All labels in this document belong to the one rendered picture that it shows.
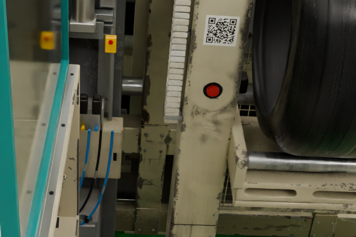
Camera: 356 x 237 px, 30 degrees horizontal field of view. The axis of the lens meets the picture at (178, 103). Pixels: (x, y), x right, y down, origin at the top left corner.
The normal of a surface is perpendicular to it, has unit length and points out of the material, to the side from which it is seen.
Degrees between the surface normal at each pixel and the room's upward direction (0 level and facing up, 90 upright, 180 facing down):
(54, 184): 0
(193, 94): 90
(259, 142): 0
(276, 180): 0
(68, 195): 90
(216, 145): 90
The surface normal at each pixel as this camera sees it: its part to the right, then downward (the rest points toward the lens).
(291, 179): 0.09, -0.82
